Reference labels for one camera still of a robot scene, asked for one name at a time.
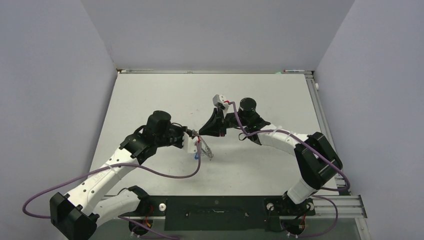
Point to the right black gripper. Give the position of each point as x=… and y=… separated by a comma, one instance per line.
x=216, y=125

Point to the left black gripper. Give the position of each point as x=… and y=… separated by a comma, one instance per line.
x=180, y=130

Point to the round metal keyring disc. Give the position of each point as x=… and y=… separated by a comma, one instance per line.
x=205, y=149

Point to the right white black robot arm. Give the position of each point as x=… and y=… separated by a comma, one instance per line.
x=316, y=158

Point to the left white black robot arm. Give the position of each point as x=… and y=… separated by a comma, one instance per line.
x=79, y=212

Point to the red white marker pen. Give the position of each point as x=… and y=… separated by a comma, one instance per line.
x=294, y=71

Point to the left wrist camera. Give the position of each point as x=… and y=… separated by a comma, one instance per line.
x=190, y=143

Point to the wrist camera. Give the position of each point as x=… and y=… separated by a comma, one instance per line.
x=190, y=143
x=221, y=102

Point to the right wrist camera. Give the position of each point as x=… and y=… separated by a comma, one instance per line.
x=221, y=102

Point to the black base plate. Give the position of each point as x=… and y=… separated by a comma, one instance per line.
x=268, y=222

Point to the aluminium back rail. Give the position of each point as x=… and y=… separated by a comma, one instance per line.
x=182, y=71

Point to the aluminium front rail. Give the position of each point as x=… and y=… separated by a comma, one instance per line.
x=338, y=207

